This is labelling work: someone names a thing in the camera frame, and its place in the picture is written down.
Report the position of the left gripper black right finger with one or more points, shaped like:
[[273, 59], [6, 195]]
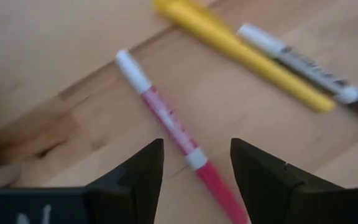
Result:
[[284, 196]]

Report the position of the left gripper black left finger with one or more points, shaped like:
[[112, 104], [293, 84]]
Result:
[[129, 193]]

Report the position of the red whiteboard marker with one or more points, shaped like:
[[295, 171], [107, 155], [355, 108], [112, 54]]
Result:
[[166, 121]]

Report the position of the brown whiteboard marker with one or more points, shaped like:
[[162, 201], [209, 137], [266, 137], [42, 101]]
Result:
[[306, 67]]

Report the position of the slim yellow highlighter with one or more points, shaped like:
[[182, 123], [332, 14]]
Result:
[[244, 53]]

